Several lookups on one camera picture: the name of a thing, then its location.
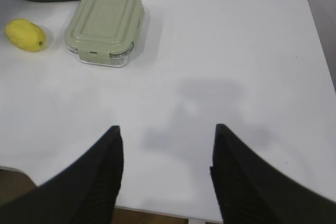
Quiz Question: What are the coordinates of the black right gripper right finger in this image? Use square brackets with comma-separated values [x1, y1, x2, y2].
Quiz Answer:
[210, 124, 335, 223]

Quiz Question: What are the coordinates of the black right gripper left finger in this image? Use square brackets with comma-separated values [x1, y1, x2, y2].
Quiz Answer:
[1, 126, 123, 223]

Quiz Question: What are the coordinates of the green lidded glass food container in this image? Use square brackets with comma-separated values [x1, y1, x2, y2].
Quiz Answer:
[65, 0, 145, 68]

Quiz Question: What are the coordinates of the yellow lemon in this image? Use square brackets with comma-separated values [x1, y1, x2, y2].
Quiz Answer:
[5, 18, 46, 52]

